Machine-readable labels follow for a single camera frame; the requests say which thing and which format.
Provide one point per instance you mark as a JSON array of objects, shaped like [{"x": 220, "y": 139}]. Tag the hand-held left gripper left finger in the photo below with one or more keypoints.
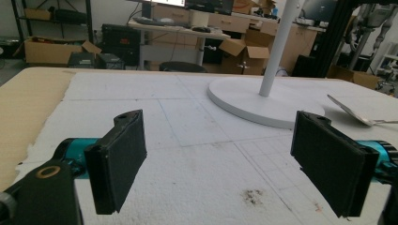
[{"x": 117, "y": 162}]

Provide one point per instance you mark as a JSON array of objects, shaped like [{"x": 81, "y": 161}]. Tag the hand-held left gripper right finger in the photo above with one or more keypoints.
[{"x": 331, "y": 162}]

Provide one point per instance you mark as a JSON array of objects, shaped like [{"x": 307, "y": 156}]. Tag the white foam sheet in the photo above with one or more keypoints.
[{"x": 194, "y": 125}]

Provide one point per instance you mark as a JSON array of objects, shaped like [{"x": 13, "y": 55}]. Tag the low cardboard box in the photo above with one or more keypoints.
[{"x": 356, "y": 76}]

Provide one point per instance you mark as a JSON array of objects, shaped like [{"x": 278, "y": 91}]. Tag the dark grey device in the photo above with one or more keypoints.
[
  {"x": 81, "y": 60},
  {"x": 110, "y": 61}
]

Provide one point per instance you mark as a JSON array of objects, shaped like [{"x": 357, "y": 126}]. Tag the white round-base stand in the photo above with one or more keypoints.
[{"x": 250, "y": 97}]

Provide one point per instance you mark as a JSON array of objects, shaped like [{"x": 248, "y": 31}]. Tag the black round stool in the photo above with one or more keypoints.
[{"x": 181, "y": 67}]

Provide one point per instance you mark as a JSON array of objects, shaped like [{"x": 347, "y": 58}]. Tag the tall cardboard box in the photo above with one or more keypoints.
[{"x": 298, "y": 47}]

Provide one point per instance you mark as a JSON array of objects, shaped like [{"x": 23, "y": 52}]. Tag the large black equipment box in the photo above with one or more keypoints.
[{"x": 120, "y": 40}]

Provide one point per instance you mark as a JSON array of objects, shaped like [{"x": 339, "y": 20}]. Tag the wide open cardboard box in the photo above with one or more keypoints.
[{"x": 47, "y": 53}]

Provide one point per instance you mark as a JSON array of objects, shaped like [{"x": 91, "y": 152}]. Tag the open-flap cardboard box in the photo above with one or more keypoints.
[{"x": 247, "y": 57}]

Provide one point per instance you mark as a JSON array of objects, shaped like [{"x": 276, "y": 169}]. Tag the white desk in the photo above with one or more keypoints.
[{"x": 175, "y": 31}]

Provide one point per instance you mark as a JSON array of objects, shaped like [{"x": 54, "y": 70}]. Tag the keyboard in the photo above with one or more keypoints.
[{"x": 153, "y": 21}]

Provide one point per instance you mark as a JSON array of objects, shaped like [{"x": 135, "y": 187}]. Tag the black metal shelf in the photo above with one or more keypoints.
[{"x": 89, "y": 18}]

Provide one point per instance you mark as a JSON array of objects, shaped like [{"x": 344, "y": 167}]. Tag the grey robot figure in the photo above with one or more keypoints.
[{"x": 372, "y": 15}]

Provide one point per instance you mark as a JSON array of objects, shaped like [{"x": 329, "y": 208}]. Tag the black case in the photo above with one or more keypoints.
[{"x": 70, "y": 16}]

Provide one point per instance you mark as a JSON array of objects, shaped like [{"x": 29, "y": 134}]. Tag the white box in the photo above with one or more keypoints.
[{"x": 198, "y": 18}]

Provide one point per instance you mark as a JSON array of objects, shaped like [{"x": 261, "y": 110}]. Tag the computer monitor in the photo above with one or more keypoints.
[{"x": 169, "y": 2}]

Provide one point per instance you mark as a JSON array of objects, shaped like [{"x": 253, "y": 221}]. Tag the small cardboard box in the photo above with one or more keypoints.
[{"x": 37, "y": 14}]

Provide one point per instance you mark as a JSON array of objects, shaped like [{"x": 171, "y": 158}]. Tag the wooden drawer cabinet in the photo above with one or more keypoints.
[{"x": 228, "y": 22}]

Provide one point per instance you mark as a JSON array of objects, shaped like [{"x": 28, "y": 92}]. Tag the black metal frame post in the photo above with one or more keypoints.
[{"x": 334, "y": 37}]

